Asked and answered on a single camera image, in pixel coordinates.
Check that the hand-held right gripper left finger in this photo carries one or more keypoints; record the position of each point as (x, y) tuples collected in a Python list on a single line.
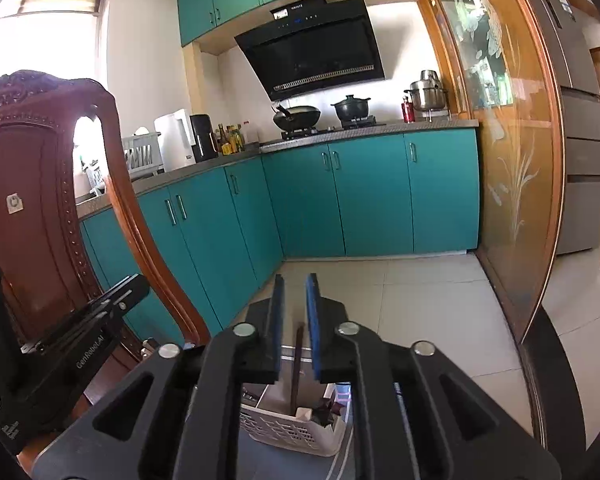
[(278, 325)]

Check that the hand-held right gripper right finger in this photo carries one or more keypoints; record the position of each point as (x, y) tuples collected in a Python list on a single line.
[(312, 330)]

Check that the reddish brown chopstick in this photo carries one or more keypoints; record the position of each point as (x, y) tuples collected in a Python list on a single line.
[(296, 375)]

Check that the grey plastic utensil basket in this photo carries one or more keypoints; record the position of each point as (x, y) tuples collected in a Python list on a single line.
[(280, 430)]

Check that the teal lower kitchen cabinets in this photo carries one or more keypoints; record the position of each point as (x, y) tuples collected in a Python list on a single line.
[(370, 195)]

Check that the teal kitchen cabinets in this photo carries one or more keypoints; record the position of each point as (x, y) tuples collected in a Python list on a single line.
[(230, 0), (370, 195)]

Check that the carved wooden chair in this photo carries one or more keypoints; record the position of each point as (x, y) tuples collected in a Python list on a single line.
[(40, 170)]

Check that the row of condiment bottles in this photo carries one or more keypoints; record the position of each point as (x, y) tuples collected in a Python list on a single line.
[(232, 140)]

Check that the black gas stove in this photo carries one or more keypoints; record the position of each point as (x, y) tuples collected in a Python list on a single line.
[(330, 132)]

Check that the black countertop appliance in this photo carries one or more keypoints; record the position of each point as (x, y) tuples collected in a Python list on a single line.
[(202, 140)]

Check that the black wok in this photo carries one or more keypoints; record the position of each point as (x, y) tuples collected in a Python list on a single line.
[(300, 117)]

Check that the white electric kettle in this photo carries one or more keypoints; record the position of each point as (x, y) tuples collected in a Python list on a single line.
[(172, 145)]

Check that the white dish rack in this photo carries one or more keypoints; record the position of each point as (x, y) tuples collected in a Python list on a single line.
[(140, 155)]

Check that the black lidded pot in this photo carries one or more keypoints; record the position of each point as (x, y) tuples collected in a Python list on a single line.
[(351, 109)]

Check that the red bottle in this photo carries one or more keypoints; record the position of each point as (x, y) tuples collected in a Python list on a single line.
[(408, 112)]

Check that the stainless steel stock pot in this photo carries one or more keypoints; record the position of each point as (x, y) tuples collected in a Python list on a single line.
[(427, 97)]

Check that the black range hood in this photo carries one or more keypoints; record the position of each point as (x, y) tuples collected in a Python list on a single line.
[(310, 55)]

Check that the etched glass sliding door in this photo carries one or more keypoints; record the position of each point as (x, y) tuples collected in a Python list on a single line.
[(510, 135)]

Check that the kitchen window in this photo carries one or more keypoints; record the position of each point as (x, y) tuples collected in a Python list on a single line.
[(45, 35)]

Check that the teal upper kitchen cabinets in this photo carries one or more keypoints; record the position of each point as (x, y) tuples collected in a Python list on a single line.
[(230, 0)]

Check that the grey refrigerator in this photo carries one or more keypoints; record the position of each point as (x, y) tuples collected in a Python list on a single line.
[(580, 125)]

